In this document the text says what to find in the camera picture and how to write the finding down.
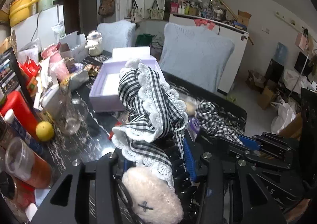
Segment gingham lace-trimmed plush toy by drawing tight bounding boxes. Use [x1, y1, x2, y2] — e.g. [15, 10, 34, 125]
[111, 58, 244, 224]

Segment lavender cardboard box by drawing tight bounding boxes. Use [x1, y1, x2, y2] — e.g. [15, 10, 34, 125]
[89, 46, 165, 113]

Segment white plastic bag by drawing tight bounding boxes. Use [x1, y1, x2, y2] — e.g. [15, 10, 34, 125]
[270, 96, 297, 134]

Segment clear glass cup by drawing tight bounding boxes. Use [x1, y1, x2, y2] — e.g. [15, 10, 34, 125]
[55, 92, 88, 135]

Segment yellow lemon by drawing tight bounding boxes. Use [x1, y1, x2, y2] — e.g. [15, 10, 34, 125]
[35, 121, 55, 142]

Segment orange drink plastic cup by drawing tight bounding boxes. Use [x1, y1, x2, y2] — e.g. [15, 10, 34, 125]
[5, 137, 52, 189]

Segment near light blue chair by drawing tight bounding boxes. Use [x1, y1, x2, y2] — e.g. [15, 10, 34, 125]
[159, 23, 235, 92]

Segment light blue chair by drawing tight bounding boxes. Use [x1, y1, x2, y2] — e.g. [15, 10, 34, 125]
[97, 20, 136, 52]
[159, 23, 235, 92]

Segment white cabinet counter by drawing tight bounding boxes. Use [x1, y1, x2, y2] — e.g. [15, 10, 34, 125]
[159, 13, 249, 95]

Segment pink stacked cups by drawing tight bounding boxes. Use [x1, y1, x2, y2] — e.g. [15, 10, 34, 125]
[40, 44, 70, 82]

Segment red plastic container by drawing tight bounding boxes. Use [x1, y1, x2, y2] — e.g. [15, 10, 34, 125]
[1, 91, 39, 141]

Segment astronaut figurine jar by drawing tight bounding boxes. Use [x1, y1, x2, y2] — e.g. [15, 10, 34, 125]
[85, 30, 103, 56]

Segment cardboard box on counter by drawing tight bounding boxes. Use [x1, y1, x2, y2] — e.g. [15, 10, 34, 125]
[237, 10, 251, 27]

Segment white storage bin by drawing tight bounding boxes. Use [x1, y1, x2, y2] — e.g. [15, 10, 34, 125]
[59, 31, 89, 62]

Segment far light blue chair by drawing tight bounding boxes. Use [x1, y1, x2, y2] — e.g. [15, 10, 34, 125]
[97, 20, 136, 52]

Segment white refrigerator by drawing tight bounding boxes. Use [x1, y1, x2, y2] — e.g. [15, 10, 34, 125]
[11, 5, 64, 50]

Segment beige tote bag left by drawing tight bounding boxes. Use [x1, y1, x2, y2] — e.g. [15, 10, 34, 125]
[130, 0, 143, 24]

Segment beige tote bag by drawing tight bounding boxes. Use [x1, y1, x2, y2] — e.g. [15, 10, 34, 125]
[147, 0, 164, 21]
[130, 0, 143, 24]

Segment beige tote bag right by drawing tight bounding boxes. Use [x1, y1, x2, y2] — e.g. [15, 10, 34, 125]
[147, 0, 164, 21]

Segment brown patterned hanging bag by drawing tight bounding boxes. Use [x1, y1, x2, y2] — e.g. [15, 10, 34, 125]
[98, 0, 116, 17]

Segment yellow watering can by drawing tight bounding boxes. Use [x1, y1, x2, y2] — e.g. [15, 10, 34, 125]
[9, 0, 40, 27]

